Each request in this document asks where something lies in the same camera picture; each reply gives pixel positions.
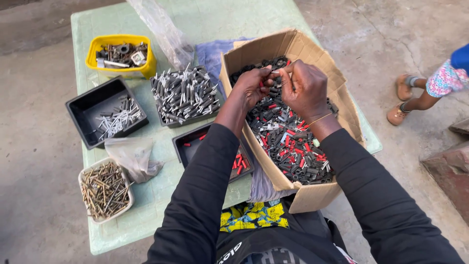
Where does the white plastic tub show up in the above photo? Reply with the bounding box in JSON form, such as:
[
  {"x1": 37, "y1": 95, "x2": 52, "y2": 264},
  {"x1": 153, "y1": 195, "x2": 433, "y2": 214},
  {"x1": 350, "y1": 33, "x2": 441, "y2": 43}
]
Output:
[{"x1": 78, "y1": 157, "x2": 135, "y2": 225}]

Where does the scattered group of red sleeves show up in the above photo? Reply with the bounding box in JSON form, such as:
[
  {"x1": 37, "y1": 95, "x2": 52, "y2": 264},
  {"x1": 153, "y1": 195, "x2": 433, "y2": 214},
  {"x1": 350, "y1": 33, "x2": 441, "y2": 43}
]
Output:
[{"x1": 183, "y1": 134, "x2": 250, "y2": 176}]

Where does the heap of black red sleeves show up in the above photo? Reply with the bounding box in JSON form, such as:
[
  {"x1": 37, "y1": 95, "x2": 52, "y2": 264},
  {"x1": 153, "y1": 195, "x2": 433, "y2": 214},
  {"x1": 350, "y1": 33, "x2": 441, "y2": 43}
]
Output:
[{"x1": 230, "y1": 56, "x2": 339, "y2": 185}]

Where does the crumpled clear plastic bag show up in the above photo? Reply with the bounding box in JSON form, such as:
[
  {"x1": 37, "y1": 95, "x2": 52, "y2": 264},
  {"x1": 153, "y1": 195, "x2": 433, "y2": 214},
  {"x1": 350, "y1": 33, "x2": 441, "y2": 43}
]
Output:
[{"x1": 104, "y1": 137, "x2": 165, "y2": 184}]

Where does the pile of grey metal pins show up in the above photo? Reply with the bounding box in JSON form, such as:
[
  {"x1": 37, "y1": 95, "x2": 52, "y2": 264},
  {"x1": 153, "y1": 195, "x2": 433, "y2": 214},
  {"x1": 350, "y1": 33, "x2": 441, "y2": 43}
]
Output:
[{"x1": 95, "y1": 96, "x2": 144, "y2": 140}]

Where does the long clear plastic bag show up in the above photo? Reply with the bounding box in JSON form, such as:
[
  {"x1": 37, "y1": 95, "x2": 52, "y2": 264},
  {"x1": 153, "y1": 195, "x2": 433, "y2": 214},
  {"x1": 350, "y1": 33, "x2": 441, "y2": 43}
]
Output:
[{"x1": 126, "y1": 0, "x2": 195, "y2": 70}]

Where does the yellow plastic container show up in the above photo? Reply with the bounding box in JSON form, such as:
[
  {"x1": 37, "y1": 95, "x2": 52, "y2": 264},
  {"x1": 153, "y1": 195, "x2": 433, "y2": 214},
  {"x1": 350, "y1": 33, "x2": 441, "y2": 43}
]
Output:
[{"x1": 85, "y1": 34, "x2": 157, "y2": 80}]

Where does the pile of brass screws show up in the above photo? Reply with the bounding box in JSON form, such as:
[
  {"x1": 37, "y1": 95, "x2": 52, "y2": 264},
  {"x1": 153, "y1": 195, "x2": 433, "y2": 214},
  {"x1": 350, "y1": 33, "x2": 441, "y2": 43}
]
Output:
[{"x1": 81, "y1": 162, "x2": 132, "y2": 220}]

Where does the person's left hand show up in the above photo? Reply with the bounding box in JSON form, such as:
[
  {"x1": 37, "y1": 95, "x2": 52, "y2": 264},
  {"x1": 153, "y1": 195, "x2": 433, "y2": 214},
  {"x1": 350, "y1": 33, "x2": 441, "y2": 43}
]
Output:
[{"x1": 230, "y1": 66, "x2": 275, "y2": 111}]

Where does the yellow blue patterned shirt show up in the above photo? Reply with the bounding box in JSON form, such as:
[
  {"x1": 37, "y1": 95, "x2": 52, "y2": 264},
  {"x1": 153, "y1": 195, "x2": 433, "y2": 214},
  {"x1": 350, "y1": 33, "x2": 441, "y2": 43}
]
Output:
[{"x1": 220, "y1": 199, "x2": 290, "y2": 234}]

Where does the black tray with red sleeves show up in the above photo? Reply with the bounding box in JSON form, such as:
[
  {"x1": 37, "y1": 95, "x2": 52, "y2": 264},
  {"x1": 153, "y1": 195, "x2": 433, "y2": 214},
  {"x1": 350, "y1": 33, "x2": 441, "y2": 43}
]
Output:
[{"x1": 172, "y1": 122, "x2": 255, "y2": 183}]

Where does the black tray with pinned sleeves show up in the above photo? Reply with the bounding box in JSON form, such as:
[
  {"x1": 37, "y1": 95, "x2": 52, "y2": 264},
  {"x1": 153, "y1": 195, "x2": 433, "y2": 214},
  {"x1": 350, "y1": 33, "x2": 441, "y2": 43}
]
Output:
[{"x1": 149, "y1": 65, "x2": 222, "y2": 129}]

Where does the black tray with grey pins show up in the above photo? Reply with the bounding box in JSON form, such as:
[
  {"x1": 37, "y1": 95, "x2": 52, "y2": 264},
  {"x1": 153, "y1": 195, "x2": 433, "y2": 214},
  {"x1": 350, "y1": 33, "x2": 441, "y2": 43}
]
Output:
[{"x1": 65, "y1": 76, "x2": 149, "y2": 150}]

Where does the brown cardboard box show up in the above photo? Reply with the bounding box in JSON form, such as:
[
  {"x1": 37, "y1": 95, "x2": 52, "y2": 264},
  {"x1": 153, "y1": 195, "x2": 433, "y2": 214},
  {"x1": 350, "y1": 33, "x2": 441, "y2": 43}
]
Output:
[{"x1": 219, "y1": 29, "x2": 366, "y2": 214}]

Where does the thin gold bracelet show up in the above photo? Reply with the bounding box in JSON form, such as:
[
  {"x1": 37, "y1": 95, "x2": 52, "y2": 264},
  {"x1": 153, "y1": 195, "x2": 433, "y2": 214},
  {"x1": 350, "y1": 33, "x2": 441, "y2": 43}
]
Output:
[{"x1": 308, "y1": 112, "x2": 333, "y2": 127}]

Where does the reddish stone block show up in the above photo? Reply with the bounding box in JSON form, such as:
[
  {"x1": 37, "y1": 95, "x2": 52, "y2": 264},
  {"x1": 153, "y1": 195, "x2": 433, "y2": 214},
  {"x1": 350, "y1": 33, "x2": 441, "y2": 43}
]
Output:
[{"x1": 421, "y1": 140, "x2": 469, "y2": 225}]

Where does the pile of black pinned sleeves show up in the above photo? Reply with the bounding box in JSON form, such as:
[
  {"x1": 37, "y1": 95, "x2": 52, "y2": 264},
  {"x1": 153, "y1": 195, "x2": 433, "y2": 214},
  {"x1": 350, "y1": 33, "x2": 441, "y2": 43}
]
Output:
[{"x1": 152, "y1": 64, "x2": 220, "y2": 125}]

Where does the heap of metal hardware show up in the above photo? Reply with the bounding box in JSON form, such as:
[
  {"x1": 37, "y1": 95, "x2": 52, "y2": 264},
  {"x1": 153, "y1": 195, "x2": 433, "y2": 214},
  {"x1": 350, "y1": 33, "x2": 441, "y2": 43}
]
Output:
[{"x1": 96, "y1": 42, "x2": 149, "y2": 69}]

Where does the person's right hand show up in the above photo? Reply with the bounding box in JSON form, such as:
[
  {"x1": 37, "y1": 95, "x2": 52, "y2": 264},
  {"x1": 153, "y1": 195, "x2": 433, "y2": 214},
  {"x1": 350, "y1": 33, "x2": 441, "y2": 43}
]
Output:
[{"x1": 278, "y1": 60, "x2": 333, "y2": 124}]

